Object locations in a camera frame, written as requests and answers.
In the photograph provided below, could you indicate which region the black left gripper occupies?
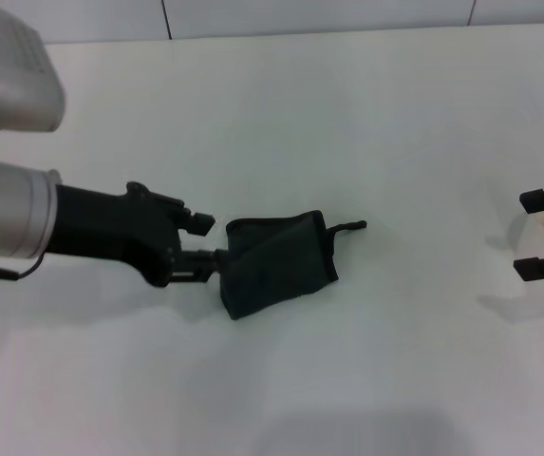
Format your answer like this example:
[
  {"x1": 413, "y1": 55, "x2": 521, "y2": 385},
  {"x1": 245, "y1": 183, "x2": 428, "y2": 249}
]
[{"x1": 46, "y1": 180, "x2": 228, "y2": 288}]

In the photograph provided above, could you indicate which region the dark blue rag with loop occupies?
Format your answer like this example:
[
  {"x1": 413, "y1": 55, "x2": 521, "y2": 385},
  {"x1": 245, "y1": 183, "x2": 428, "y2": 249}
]
[{"x1": 218, "y1": 210, "x2": 367, "y2": 322}]

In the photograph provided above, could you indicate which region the left wrist camera housing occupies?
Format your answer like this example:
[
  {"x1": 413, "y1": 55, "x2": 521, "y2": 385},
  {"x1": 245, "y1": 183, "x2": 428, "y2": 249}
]
[{"x1": 0, "y1": 0, "x2": 67, "y2": 143}]

